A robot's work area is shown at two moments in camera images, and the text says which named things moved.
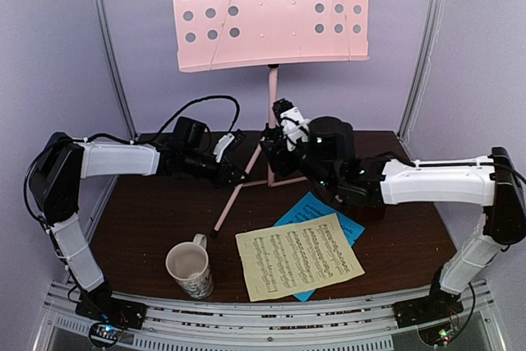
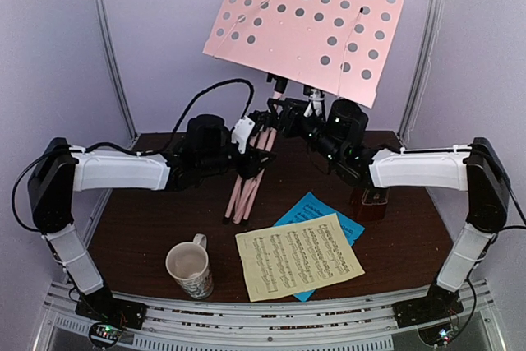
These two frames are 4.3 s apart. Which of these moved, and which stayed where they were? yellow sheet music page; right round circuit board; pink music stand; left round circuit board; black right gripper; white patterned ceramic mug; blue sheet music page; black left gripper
Moved: black right gripper; black left gripper; pink music stand
Stayed: blue sheet music page; white patterned ceramic mug; right round circuit board; left round circuit board; yellow sheet music page
